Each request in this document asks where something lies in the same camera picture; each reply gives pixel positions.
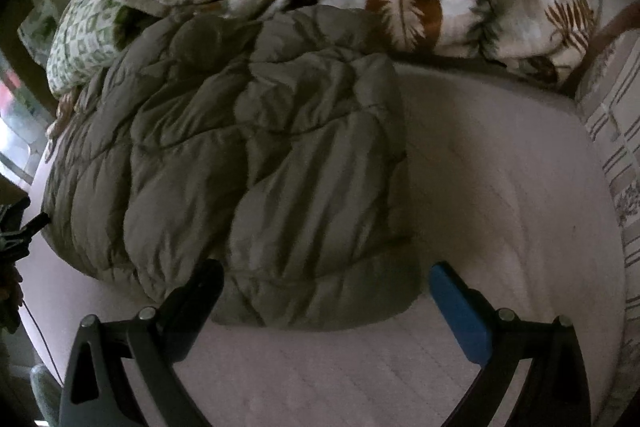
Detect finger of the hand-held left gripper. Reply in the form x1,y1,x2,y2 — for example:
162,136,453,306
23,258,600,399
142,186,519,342
22,213,51,235

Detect thin black cable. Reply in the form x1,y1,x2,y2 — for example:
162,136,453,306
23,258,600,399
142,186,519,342
20,297,65,385

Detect grey-green quilted blanket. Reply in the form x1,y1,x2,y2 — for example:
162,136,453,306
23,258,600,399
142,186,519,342
42,4,423,333

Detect window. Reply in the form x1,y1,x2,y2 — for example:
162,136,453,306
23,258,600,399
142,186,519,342
0,52,48,188

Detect striped grey pillow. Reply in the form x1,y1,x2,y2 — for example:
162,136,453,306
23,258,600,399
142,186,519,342
575,29,640,427

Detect green patterned pillow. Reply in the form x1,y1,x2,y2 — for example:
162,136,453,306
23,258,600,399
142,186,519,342
46,0,146,98

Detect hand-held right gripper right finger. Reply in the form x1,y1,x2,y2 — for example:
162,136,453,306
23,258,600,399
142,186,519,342
429,261,593,427

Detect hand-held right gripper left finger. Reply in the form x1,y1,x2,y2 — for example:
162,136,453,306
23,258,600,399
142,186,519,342
59,258,225,427

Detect white bed mattress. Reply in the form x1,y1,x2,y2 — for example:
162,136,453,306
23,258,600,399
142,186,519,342
20,57,631,427

